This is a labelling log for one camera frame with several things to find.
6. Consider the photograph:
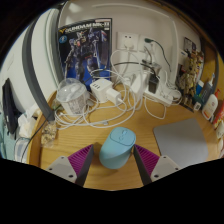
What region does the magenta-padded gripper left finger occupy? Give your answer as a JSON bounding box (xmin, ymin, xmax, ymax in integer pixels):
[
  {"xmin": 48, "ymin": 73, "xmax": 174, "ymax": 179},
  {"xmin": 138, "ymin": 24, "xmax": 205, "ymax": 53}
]
[{"xmin": 44, "ymin": 143, "xmax": 95, "ymax": 187}]

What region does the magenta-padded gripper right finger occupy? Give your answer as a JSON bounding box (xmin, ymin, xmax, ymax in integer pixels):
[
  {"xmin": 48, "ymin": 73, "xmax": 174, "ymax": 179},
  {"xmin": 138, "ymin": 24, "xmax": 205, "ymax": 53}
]
[{"xmin": 132, "ymin": 143, "xmax": 181, "ymax": 187}]

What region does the light blue computer mouse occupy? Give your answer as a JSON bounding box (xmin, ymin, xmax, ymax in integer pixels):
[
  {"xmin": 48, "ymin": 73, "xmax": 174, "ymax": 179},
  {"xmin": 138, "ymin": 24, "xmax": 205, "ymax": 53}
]
[{"xmin": 98, "ymin": 126, "xmax": 137, "ymax": 170}]

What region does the grey mouse pad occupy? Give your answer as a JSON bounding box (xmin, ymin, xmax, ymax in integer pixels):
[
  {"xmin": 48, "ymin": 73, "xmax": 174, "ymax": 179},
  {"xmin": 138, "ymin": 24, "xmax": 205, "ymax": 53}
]
[{"xmin": 152, "ymin": 117, "xmax": 209, "ymax": 169}]

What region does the clear snack bag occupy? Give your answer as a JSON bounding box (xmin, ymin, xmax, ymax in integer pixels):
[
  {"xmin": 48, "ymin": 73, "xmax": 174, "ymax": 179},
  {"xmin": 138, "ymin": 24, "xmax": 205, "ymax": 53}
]
[{"xmin": 40, "ymin": 121, "xmax": 58, "ymax": 148}]

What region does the teal plaid bedding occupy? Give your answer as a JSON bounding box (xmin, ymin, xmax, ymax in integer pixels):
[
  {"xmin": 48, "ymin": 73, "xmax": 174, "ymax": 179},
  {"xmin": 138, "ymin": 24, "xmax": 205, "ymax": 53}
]
[{"xmin": 0, "ymin": 133, "xmax": 21, "ymax": 159}]

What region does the white power strip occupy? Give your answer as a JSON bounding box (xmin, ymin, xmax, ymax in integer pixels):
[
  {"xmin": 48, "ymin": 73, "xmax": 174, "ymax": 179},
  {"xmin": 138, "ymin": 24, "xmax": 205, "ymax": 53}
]
[{"xmin": 130, "ymin": 72, "xmax": 183, "ymax": 108}]

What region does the small white cube clock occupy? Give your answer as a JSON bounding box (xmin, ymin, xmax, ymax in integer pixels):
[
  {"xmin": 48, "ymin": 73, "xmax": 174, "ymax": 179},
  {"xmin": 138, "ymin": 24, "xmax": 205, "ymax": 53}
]
[{"xmin": 193, "ymin": 101, "xmax": 203, "ymax": 112}]

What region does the clear plastic lidded container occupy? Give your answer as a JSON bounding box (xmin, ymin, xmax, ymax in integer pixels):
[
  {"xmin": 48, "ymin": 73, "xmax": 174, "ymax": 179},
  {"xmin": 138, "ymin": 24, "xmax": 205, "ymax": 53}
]
[{"xmin": 55, "ymin": 78, "xmax": 90, "ymax": 116}]

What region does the red snack can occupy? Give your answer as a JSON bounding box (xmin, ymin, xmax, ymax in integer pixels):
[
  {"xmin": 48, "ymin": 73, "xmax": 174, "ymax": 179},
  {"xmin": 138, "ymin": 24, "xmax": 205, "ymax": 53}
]
[{"xmin": 213, "ymin": 99, "xmax": 224, "ymax": 129}]

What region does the black bag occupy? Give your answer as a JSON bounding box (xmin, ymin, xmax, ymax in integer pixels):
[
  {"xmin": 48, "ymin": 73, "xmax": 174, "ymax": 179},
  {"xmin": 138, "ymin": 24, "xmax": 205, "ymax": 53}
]
[{"xmin": 1, "ymin": 78, "xmax": 19, "ymax": 136}]

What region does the black plug adapter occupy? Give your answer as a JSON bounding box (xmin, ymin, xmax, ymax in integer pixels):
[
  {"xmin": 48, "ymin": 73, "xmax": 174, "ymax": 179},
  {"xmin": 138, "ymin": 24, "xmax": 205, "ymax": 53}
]
[{"xmin": 148, "ymin": 74, "xmax": 160, "ymax": 94}]

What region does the white multi-port charger block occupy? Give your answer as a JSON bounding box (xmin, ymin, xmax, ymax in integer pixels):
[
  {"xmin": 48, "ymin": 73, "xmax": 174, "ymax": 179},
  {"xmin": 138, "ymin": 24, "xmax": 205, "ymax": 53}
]
[{"xmin": 89, "ymin": 78, "xmax": 124, "ymax": 106}]

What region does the blue-topped spray bottle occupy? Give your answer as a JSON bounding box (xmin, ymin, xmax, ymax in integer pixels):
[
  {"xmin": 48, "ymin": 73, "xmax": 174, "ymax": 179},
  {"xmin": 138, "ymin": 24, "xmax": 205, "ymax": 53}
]
[{"xmin": 199, "ymin": 72, "xmax": 216, "ymax": 104}]

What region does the tan robot figure model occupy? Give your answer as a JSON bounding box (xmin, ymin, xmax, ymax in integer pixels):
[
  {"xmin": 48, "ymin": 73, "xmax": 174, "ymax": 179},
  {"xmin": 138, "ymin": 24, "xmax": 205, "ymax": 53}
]
[{"xmin": 176, "ymin": 54, "xmax": 204, "ymax": 111}]

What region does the blue robot model kit box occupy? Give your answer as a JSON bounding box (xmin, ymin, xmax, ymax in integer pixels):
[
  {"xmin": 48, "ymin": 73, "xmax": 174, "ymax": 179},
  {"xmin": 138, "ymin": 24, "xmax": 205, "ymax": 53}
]
[{"xmin": 58, "ymin": 18, "xmax": 113, "ymax": 84}]

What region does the white tangled charger cable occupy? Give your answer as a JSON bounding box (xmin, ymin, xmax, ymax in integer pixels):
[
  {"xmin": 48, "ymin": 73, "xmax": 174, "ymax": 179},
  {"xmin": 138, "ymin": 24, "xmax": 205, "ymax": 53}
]
[{"xmin": 54, "ymin": 49, "xmax": 144, "ymax": 129}]

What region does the white wall socket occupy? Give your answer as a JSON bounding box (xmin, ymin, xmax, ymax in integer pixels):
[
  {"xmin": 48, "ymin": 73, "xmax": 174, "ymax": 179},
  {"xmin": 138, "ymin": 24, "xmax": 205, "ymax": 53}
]
[
  {"xmin": 116, "ymin": 31, "xmax": 138, "ymax": 52},
  {"xmin": 138, "ymin": 34, "xmax": 158, "ymax": 54}
]

